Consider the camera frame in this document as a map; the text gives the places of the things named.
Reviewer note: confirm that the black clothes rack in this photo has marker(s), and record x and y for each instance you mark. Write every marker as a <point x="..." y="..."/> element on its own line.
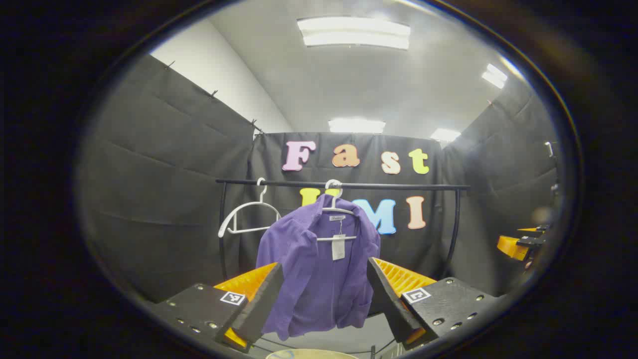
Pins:
<point x="398" y="186"/>

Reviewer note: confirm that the black backdrop cloth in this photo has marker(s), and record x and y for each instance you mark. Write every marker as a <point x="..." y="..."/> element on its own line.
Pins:
<point x="164" y="199"/>

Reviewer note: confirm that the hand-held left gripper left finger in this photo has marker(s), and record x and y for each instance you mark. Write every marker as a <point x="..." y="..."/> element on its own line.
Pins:
<point x="259" y="304"/>

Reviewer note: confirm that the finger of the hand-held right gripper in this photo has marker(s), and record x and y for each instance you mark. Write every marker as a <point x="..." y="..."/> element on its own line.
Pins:
<point x="511" y="248"/>
<point x="533" y="230"/>

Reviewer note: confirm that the large ceiling light panel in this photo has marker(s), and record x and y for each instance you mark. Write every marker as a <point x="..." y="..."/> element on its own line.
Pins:
<point x="354" y="33"/>

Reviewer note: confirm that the white plastic hanger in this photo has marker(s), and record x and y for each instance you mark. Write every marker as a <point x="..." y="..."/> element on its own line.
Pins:
<point x="260" y="198"/>
<point x="324" y="239"/>

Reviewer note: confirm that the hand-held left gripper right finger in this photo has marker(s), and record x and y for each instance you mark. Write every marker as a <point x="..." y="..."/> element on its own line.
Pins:
<point x="386" y="299"/>

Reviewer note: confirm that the purple knit jacket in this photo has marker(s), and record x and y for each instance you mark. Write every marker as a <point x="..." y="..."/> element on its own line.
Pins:
<point x="309" y="279"/>

